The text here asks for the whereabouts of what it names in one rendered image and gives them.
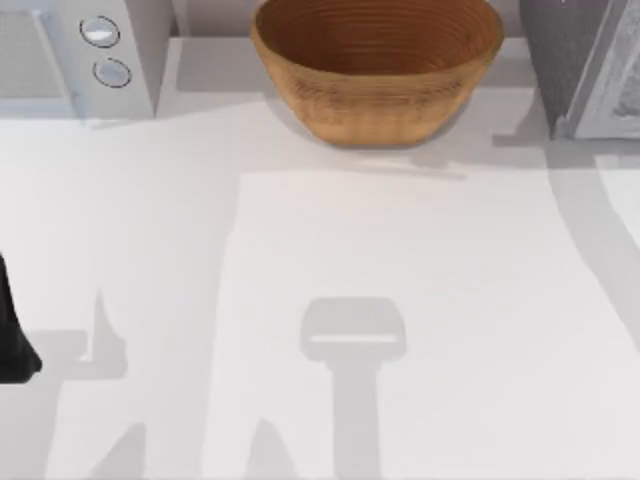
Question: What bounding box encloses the brown woven basket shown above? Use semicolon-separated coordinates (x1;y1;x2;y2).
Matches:
249;0;505;148

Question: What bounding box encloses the round microwave knob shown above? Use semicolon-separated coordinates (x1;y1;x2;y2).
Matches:
92;56;134;89
79;15;122;49

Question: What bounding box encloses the pale microwave oven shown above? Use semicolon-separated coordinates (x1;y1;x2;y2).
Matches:
0;0;181;121

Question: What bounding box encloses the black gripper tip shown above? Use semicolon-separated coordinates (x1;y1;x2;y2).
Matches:
0;254;43;385

